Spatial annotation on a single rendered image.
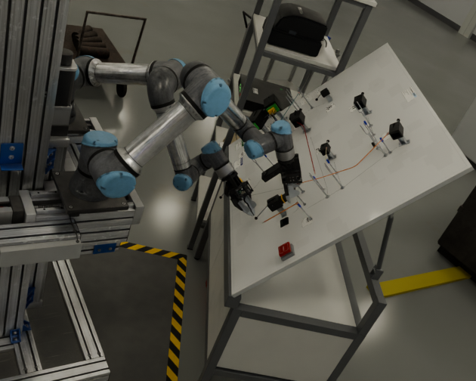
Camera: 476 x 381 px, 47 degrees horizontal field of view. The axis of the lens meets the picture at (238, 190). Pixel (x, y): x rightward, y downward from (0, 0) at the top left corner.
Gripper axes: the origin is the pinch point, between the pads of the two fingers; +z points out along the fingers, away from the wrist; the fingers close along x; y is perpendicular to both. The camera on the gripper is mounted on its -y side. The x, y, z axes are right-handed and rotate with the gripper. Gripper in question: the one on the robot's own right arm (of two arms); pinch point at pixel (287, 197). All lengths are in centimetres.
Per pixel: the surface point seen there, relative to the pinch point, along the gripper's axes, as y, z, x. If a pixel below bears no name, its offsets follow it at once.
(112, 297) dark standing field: -110, 76, 31
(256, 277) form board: -15.9, 14.9, -30.1
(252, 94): -15, 1, 106
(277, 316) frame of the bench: -10.8, 37.1, -31.3
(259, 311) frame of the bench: -17.8, 33.3, -30.8
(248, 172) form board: -20, 15, 46
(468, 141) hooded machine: 194, 225, 362
